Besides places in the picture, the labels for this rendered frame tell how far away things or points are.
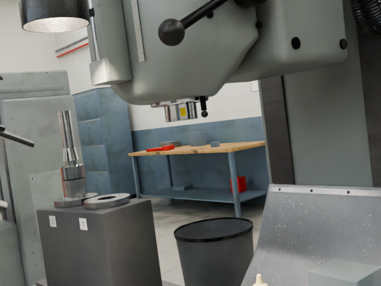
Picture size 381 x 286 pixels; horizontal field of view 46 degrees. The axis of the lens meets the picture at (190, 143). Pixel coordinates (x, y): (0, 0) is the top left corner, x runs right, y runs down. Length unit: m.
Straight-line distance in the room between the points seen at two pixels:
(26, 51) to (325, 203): 9.76
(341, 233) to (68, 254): 0.52
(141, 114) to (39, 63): 3.27
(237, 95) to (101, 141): 2.77
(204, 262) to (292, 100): 1.69
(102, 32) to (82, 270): 0.48
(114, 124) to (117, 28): 7.40
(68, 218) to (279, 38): 0.51
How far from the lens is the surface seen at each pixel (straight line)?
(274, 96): 1.01
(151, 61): 0.58
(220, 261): 2.55
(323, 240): 0.94
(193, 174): 7.15
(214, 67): 0.61
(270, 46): 0.68
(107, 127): 7.92
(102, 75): 0.59
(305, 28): 0.72
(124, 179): 8.07
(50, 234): 0.96
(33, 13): 0.50
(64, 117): 0.95
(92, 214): 0.83
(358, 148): 0.92
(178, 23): 0.51
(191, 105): 0.65
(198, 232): 2.94
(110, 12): 0.60
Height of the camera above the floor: 1.28
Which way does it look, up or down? 3 degrees down
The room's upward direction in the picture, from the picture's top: 7 degrees counter-clockwise
